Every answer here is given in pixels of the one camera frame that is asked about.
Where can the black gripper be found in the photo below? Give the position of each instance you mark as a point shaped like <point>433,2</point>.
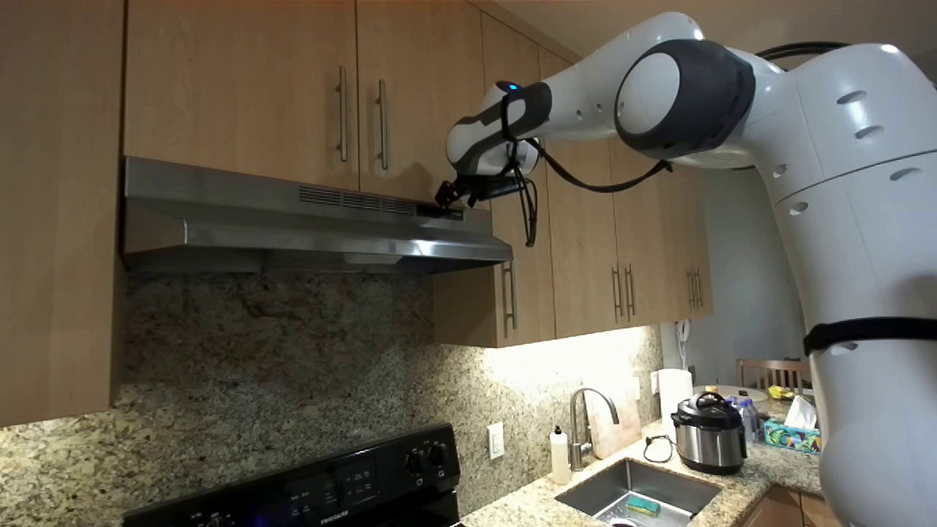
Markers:
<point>463,191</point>

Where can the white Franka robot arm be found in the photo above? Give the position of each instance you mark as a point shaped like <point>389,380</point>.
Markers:
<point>859,215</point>

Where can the black stove control console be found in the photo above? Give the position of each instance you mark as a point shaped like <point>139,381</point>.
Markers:
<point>323,485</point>

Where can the stainless steel range hood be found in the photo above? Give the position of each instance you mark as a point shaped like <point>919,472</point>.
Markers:
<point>243,222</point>

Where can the metal kitchen faucet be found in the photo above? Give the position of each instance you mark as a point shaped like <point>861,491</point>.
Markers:
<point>580,428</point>

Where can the white soap bottle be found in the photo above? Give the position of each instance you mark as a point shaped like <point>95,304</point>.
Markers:
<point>559,459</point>

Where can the white paper towel roll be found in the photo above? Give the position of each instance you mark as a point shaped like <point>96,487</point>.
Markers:
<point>673,390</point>

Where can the stainless steel sink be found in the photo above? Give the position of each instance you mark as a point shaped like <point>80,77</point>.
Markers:
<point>624,485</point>

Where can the silver black pressure cooker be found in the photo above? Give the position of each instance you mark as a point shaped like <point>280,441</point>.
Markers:
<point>710,441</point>

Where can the green yellow sponge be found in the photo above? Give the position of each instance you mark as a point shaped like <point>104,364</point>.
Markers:
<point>646,507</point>

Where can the wooden chair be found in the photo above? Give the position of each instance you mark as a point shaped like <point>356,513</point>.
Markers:
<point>770,368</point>

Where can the clear plastic bottle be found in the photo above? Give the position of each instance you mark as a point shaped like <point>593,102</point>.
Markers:
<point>749,415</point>

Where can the yellow fruit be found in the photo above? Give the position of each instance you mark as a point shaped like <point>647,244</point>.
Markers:
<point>777,393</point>

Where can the green tissue box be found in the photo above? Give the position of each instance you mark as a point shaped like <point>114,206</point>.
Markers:
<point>785,436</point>

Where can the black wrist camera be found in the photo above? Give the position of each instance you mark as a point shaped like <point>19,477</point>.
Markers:
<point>505,188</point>

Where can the long wooden wall cabinet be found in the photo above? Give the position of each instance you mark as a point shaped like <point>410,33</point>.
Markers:
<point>587,273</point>

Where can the two-door wooden wall cabinet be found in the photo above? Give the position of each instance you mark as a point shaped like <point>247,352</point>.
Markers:
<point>243,89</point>

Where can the white wall outlet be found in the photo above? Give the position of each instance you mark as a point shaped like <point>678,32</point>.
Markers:
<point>495,441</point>

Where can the small white wall device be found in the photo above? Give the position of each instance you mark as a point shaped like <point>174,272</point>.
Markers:
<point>679,333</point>

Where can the tall wooden wall cabinet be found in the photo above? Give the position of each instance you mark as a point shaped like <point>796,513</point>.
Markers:
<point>58,195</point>

